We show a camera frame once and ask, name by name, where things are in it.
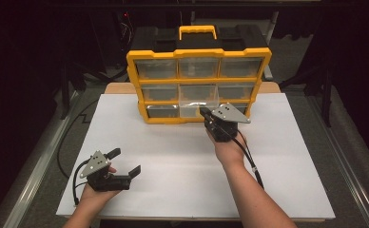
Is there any yellow and black drawer organizer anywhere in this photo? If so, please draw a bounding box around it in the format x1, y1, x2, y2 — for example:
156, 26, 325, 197
126, 24, 273, 125

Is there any white board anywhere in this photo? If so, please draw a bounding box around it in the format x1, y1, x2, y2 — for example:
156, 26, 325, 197
56, 92, 337, 220

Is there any metal floor rail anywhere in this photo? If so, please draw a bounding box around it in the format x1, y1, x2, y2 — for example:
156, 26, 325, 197
1, 89, 82, 228
305, 94, 369, 228

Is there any black metal stand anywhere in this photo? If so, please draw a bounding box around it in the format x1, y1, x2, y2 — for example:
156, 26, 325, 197
60, 60, 128, 121
281, 63, 337, 128

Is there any right hand-held gripper cable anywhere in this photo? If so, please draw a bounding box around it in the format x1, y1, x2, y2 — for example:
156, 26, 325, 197
219, 124, 265, 190

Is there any wooden table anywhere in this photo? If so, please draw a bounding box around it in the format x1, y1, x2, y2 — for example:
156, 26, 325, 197
63, 81, 326, 223

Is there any hand-held gripper cable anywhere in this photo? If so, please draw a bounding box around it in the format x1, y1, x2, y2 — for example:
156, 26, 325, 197
72, 160, 90, 207
219, 124, 265, 190

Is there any left hand-held gripper cable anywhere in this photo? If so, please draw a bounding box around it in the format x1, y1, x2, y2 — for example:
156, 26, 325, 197
72, 160, 90, 207

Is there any black floor cable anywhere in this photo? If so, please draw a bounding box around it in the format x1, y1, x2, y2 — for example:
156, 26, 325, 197
56, 98, 100, 179

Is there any grey metal pole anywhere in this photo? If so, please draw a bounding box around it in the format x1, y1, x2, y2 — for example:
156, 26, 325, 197
262, 10, 281, 82

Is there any set of transparent organizer bins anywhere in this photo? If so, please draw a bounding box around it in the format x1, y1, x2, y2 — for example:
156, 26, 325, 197
134, 57, 264, 119

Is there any dark device with cables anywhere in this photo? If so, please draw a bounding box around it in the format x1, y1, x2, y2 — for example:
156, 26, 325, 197
115, 10, 137, 53

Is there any person's left hand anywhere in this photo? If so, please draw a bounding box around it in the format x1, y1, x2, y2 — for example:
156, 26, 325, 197
77, 165, 122, 209

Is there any person's right hand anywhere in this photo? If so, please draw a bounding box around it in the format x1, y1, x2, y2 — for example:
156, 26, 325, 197
205, 129, 249, 169

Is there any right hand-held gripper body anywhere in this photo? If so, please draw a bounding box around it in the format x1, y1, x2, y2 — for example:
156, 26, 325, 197
204, 102, 252, 143

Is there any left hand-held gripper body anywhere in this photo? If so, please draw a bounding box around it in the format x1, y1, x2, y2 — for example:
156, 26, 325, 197
79, 150, 133, 192

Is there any clear plastic drawer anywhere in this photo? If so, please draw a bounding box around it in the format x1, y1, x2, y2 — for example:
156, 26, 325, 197
178, 84, 221, 120

